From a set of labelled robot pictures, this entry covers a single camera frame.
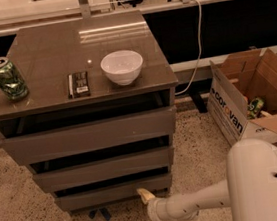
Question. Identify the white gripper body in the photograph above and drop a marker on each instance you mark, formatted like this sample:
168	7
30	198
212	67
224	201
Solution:
156	210

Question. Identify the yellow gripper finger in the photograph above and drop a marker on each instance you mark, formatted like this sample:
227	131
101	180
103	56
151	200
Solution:
145	195

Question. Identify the grey bottom drawer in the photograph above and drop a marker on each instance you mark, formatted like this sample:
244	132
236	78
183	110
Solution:
113	193

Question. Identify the grey drawer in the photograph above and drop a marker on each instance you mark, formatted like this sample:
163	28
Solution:
113	193
110	168
96	135

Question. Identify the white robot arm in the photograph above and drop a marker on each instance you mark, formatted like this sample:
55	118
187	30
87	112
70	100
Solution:
250	188

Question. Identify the grey middle drawer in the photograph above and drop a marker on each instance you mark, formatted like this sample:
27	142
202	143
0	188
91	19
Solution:
110	168

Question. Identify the grey drawer cabinet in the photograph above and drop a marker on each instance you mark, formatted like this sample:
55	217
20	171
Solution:
47	54

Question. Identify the grey top drawer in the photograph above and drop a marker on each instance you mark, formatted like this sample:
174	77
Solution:
96	135

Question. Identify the white bowl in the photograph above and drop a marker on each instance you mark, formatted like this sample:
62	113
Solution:
122	67

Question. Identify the green bag in box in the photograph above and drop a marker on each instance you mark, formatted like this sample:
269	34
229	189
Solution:
255	107

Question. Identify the white corovan cardboard box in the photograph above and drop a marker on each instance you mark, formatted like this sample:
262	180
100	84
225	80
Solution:
240	78

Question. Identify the green soda can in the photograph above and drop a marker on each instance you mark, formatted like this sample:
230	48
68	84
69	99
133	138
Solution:
12	83

